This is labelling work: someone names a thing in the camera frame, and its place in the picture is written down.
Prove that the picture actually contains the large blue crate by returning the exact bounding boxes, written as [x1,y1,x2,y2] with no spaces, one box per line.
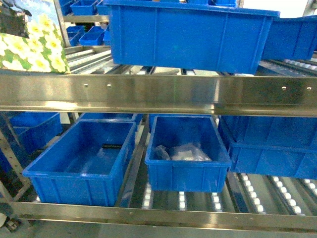
[104,0,280,74]

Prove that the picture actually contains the lower steel shelf rail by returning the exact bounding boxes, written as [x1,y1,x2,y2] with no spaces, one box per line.
[9,202,317,234]

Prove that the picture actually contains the clear plastic bags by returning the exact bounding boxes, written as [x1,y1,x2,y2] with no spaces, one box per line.
[154,143,212,162]

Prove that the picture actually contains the blue crate lower right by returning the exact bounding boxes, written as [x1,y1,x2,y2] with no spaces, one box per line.
[218,115,317,179]

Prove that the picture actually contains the steel shelf rail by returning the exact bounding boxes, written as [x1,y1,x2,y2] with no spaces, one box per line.
[9,202,317,234]
[0,73,317,117]

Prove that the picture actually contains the blue crate lower middle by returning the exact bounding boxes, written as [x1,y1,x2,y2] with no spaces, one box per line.
[145,116,231,193]

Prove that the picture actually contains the steel shelf front rail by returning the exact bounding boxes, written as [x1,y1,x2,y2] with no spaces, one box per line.
[0,73,317,117]

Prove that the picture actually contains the flower gift bag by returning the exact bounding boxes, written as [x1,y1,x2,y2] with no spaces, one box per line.
[0,0,70,74]

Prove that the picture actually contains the blue crate lower left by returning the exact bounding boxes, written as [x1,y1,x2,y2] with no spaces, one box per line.
[22,120,137,207]

